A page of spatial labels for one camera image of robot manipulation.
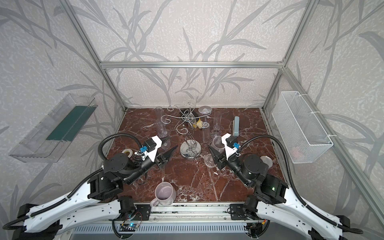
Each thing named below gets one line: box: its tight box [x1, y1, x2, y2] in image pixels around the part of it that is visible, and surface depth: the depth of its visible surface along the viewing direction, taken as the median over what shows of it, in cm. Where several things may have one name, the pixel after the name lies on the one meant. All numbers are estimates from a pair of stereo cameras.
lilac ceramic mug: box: [150, 182, 177, 207], surface depth 77 cm
